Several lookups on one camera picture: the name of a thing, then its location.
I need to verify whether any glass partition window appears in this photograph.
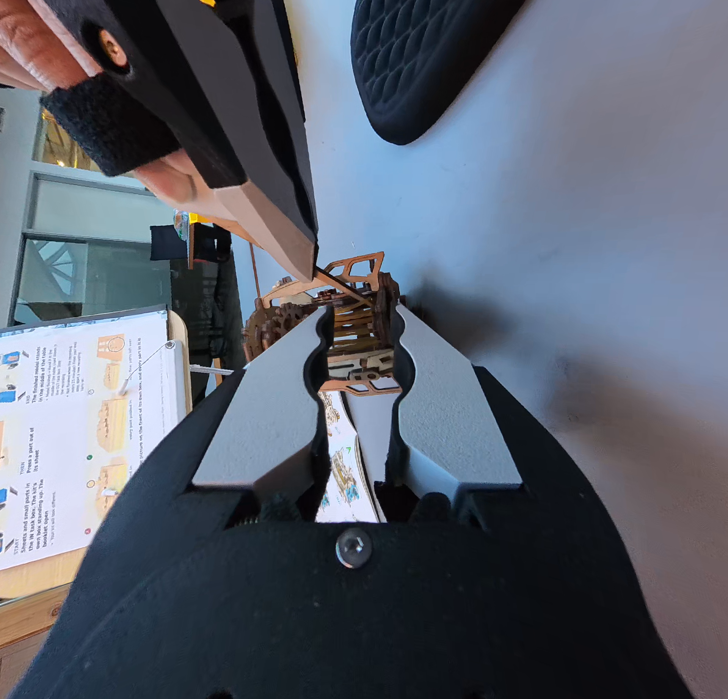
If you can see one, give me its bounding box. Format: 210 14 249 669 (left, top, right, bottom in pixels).
14 170 174 327

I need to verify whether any black quilted pad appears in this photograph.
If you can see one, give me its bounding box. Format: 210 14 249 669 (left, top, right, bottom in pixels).
350 0 549 146

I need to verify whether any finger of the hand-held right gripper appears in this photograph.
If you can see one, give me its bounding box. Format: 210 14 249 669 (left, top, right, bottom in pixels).
156 0 319 283
253 0 320 256

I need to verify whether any illustrated instruction booklet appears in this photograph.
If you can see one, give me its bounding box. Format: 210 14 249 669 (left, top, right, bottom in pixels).
315 391 381 525

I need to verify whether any wooden gear model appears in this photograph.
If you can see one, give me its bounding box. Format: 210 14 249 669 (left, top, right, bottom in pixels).
242 251 406 399

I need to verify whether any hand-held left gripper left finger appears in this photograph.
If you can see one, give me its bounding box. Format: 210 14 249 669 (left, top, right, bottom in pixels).
192 305 336 518

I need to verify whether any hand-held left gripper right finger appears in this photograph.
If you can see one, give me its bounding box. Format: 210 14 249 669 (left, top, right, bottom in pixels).
387 303 524 501

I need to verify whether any printed instruction sheet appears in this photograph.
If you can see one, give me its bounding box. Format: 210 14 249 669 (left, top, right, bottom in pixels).
0 309 171 573

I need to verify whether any black and red bag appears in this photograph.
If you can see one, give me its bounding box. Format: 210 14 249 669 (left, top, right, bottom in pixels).
193 224 234 269

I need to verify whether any person's right hand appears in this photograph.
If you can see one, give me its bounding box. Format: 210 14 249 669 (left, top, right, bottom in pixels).
0 0 229 219

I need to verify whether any thin wooden model part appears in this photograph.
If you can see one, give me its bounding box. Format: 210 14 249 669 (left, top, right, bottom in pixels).
312 264 376 307

